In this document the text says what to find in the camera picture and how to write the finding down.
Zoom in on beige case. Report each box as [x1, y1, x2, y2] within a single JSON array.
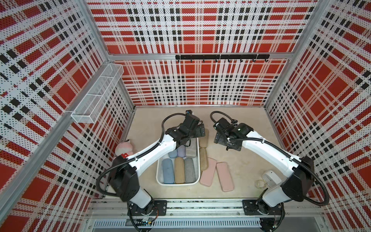
[[200, 148, 208, 172], [199, 129, 209, 148]]

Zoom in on purple fabric glasses case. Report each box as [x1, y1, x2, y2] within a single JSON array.
[[177, 145, 186, 158]]

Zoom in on blue case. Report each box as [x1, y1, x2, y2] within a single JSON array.
[[162, 159, 175, 184], [168, 149, 178, 159]]

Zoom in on tan case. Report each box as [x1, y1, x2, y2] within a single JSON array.
[[174, 157, 185, 184]]

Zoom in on pink case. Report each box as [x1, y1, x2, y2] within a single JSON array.
[[200, 158, 217, 187], [216, 162, 234, 192]]

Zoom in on grey fabric glasses case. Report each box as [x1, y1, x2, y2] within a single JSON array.
[[184, 158, 196, 183]]

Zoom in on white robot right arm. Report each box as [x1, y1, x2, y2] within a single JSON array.
[[210, 111, 330, 215]]

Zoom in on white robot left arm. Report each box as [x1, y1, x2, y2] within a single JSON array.
[[96, 110, 205, 216]]

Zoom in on white plastic storage tray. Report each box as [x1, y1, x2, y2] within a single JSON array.
[[156, 138, 201, 187]]

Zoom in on white round device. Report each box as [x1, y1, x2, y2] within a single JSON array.
[[262, 170, 282, 188]]

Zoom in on pink plush toy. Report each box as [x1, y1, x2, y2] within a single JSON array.
[[115, 140, 134, 158]]

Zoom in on black hook rail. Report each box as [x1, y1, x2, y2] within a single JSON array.
[[175, 54, 270, 61]]

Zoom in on white wire mesh basket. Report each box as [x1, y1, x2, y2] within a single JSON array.
[[71, 63, 124, 124]]

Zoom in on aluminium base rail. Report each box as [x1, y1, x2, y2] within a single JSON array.
[[82, 198, 330, 232]]

